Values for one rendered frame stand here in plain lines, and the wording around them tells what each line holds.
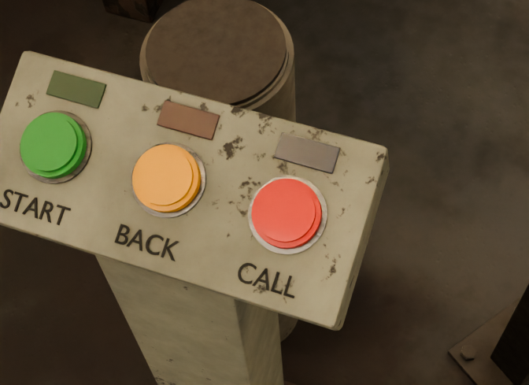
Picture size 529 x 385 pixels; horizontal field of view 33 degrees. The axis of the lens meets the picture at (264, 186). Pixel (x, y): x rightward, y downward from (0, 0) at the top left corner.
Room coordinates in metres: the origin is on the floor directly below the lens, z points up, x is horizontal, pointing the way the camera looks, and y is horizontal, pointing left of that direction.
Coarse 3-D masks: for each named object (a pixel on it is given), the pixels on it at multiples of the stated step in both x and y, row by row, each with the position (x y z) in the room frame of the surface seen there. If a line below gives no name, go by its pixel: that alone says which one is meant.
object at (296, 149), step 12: (288, 144) 0.28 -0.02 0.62; (300, 144) 0.28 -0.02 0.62; (312, 144) 0.28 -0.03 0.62; (324, 144) 0.28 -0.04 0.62; (276, 156) 0.27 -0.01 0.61; (288, 156) 0.27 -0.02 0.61; (300, 156) 0.27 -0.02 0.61; (312, 156) 0.27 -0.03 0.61; (324, 156) 0.27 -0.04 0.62; (336, 156) 0.27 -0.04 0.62; (324, 168) 0.26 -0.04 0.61
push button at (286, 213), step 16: (272, 192) 0.25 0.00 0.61; (288, 192) 0.25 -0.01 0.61; (304, 192) 0.25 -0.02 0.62; (256, 208) 0.24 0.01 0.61; (272, 208) 0.24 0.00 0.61; (288, 208) 0.24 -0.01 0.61; (304, 208) 0.24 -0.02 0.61; (320, 208) 0.24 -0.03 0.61; (256, 224) 0.24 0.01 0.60; (272, 224) 0.23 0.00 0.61; (288, 224) 0.23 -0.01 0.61; (304, 224) 0.23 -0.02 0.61; (272, 240) 0.23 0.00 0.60; (288, 240) 0.22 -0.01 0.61; (304, 240) 0.22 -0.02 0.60
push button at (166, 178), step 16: (144, 160) 0.28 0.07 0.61; (160, 160) 0.28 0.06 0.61; (176, 160) 0.28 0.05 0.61; (192, 160) 0.28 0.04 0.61; (144, 176) 0.27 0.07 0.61; (160, 176) 0.27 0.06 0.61; (176, 176) 0.27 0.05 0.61; (192, 176) 0.27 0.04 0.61; (144, 192) 0.26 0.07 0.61; (160, 192) 0.26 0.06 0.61; (176, 192) 0.26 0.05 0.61; (192, 192) 0.26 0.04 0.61; (160, 208) 0.25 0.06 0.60; (176, 208) 0.25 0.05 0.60
